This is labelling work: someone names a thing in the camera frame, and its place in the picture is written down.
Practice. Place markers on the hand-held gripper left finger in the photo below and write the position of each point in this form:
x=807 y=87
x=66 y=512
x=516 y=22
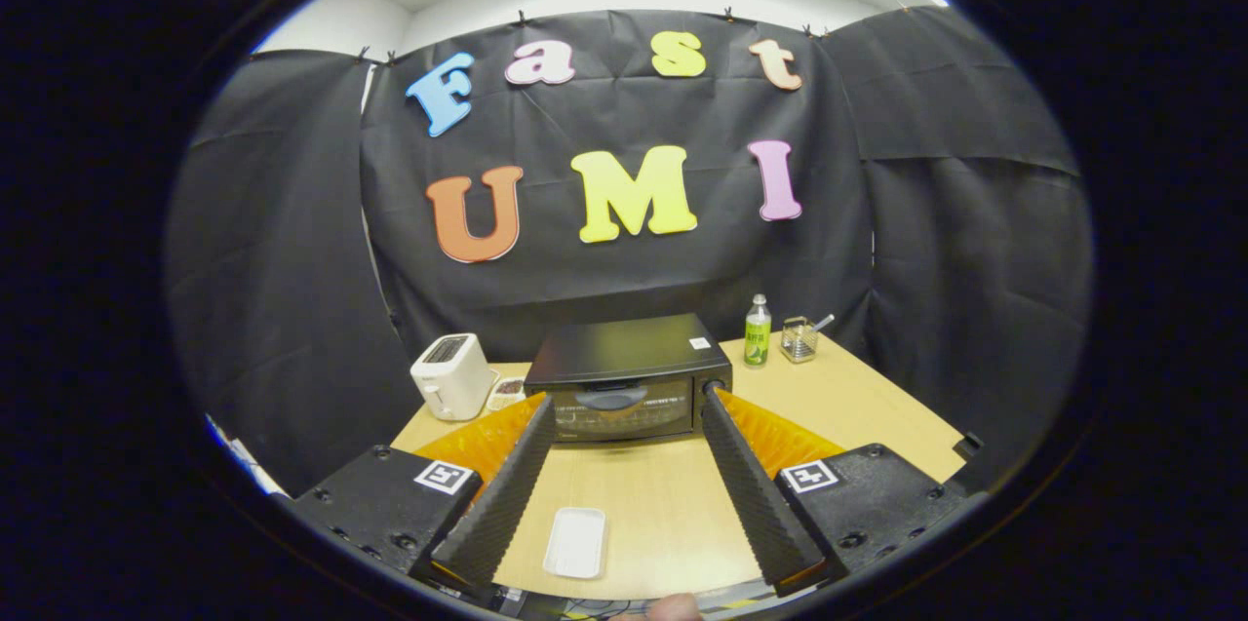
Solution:
x=507 y=494

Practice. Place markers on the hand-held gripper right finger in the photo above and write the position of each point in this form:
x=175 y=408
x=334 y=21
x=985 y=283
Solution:
x=751 y=494

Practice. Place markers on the black toaster oven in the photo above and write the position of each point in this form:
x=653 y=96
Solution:
x=624 y=348

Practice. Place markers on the white pop-up toaster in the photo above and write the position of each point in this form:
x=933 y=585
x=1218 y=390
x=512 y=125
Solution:
x=453 y=382

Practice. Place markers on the white rectangular tray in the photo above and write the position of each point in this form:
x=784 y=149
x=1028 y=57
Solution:
x=575 y=543

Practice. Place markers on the green label plastic bottle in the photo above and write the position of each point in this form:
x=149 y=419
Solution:
x=758 y=338

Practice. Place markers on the metal spoon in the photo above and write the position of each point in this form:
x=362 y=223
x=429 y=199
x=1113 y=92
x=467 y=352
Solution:
x=825 y=320

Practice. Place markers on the black clamp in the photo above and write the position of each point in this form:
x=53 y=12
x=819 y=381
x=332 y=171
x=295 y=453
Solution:
x=968 y=446

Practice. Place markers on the blue white packaging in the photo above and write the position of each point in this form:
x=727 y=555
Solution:
x=244 y=460

